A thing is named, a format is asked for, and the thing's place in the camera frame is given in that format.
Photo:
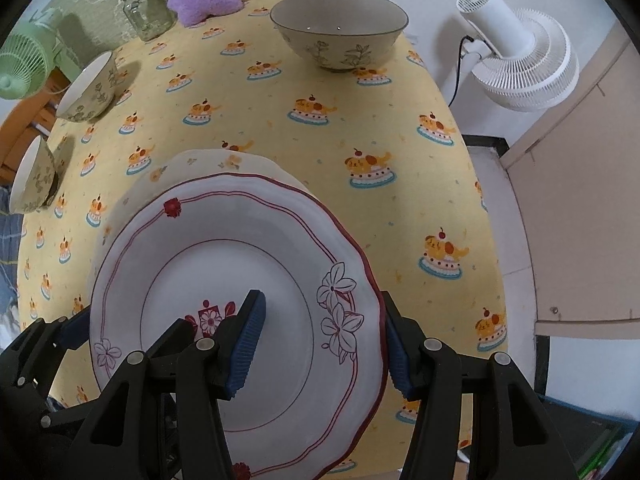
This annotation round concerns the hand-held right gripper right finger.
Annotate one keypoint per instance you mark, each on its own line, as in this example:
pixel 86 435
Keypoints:
pixel 402 355

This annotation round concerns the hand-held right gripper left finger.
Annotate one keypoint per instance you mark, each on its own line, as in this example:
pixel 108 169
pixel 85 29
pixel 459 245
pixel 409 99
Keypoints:
pixel 245 345

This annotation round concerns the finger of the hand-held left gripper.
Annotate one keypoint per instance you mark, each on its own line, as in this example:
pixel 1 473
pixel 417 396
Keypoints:
pixel 72 327

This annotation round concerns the white red-rimmed plate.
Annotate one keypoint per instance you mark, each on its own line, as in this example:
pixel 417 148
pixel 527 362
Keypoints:
pixel 280 240

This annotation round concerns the beige floral ceramic bowl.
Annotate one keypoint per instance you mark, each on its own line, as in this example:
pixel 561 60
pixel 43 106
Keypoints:
pixel 345 50
pixel 95 92
pixel 37 180

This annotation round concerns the cream yellow-flower plate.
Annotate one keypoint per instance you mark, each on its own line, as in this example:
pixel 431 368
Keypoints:
pixel 210 162

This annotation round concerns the blue checked bedsheet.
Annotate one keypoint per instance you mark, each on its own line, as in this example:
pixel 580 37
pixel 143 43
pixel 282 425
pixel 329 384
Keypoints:
pixel 7 240

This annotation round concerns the wooden chair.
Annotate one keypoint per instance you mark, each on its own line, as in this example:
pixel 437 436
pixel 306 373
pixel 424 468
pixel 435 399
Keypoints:
pixel 12 157

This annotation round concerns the black storage box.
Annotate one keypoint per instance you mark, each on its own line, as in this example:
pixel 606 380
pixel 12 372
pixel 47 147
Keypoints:
pixel 580 435

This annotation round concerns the yellow printed tablecloth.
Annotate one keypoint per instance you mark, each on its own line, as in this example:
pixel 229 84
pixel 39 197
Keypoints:
pixel 380 125

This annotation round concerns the beige wooden door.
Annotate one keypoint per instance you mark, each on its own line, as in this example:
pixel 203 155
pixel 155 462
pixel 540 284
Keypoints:
pixel 590 185

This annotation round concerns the green desk fan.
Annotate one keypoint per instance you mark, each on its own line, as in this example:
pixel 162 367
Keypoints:
pixel 20 67

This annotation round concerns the glass jar with dark lid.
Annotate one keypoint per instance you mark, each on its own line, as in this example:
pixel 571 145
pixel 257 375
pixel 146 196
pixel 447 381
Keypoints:
pixel 147 12

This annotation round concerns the white circulator fan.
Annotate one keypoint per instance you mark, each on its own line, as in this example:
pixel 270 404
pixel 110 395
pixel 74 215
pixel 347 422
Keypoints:
pixel 530 50

